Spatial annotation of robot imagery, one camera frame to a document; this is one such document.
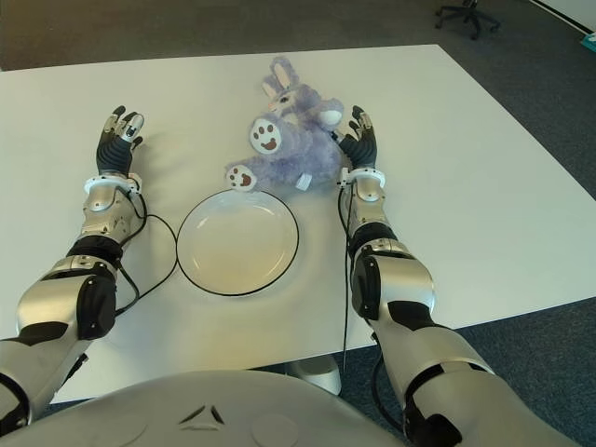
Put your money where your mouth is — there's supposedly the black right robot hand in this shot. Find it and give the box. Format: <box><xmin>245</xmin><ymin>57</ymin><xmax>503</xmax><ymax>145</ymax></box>
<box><xmin>338</xmin><ymin>104</ymin><xmax>379</xmax><ymax>172</ymax></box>

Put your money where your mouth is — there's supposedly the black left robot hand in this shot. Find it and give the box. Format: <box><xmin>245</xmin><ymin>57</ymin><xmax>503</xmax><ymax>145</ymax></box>
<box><xmin>95</xmin><ymin>104</ymin><xmax>144</xmax><ymax>179</ymax></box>

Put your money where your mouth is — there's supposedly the purple plush bunny doll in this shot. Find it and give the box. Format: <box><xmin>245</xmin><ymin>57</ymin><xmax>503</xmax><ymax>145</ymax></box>
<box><xmin>224</xmin><ymin>55</ymin><xmax>345</xmax><ymax>193</ymax></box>

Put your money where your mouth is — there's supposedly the white plate black rim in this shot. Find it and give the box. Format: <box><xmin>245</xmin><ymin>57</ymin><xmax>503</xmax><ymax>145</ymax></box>
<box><xmin>175</xmin><ymin>189</ymin><xmax>301</xmax><ymax>297</ymax></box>

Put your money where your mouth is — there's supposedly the black office chair base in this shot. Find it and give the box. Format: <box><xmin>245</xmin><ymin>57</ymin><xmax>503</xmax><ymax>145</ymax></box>
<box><xmin>435</xmin><ymin>0</ymin><xmax>502</xmax><ymax>41</ymax></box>

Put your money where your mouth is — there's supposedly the silver robot leg part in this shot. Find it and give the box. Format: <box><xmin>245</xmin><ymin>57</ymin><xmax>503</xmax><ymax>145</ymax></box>
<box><xmin>278</xmin><ymin>356</ymin><xmax>344</xmax><ymax>397</ymax></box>

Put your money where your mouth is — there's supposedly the silver robot torso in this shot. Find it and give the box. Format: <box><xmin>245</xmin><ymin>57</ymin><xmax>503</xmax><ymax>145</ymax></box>
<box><xmin>0</xmin><ymin>369</ymin><xmax>415</xmax><ymax>447</ymax></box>

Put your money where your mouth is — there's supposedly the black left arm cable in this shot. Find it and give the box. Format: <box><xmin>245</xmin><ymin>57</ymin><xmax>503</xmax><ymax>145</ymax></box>
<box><xmin>114</xmin><ymin>183</ymin><xmax>181</xmax><ymax>318</ymax></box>

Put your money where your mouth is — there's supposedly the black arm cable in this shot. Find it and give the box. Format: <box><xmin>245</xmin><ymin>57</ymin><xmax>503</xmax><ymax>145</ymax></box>
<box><xmin>114</xmin><ymin>183</ymin><xmax>181</xmax><ymax>318</ymax></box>
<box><xmin>337</xmin><ymin>183</ymin><xmax>355</xmax><ymax>373</ymax></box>

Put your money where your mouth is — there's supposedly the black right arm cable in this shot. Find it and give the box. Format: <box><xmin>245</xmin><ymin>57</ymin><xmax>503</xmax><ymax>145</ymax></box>
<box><xmin>337</xmin><ymin>183</ymin><xmax>355</xmax><ymax>373</ymax></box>

